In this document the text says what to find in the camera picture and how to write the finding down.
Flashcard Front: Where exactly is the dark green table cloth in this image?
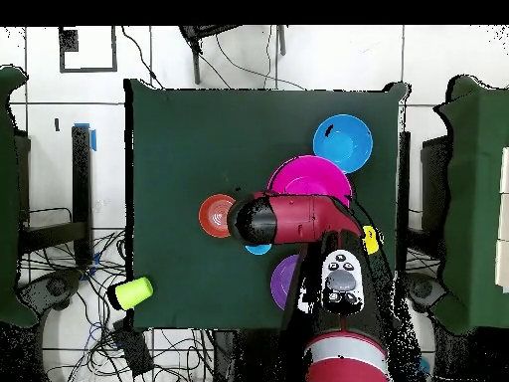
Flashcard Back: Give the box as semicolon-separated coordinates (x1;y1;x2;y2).
123;78;411;334

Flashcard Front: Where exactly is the purple bowl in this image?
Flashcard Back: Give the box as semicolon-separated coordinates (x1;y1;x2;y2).
269;254;300;311

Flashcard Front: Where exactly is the large light blue bowl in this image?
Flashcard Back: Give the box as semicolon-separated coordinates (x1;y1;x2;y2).
312;113;374;175

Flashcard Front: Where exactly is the yellow cup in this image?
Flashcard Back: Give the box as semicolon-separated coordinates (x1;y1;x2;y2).
362;225;382;256

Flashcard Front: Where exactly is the light green cup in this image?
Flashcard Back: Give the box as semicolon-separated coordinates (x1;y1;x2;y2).
113;276;155;311

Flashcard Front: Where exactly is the tangled cable bundle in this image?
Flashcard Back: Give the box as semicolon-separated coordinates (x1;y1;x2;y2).
17;228;212;382

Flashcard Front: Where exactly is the black metal frame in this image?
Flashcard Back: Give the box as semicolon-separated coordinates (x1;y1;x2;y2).
17;124;95;268

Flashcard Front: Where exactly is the green cloth side table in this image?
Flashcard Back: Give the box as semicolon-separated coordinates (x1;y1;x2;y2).
0;65;39;328
434;75;509;335

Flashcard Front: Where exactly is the small orange bowl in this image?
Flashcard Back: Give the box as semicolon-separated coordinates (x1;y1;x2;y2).
198;193;237;239

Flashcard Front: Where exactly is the black rectangular box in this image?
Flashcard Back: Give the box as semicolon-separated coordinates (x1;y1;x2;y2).
111;317;155;377

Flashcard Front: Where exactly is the black camera tripod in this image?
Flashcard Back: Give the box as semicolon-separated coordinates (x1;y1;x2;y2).
177;25;287;86

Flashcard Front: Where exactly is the black cable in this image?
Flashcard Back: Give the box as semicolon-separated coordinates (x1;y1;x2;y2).
119;25;166;91

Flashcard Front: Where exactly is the blue tape strip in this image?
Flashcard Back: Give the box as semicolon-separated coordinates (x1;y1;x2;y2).
73;121;97;152

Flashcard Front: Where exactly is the large pink bowl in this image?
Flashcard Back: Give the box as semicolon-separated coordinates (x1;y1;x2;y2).
266;154;354;209

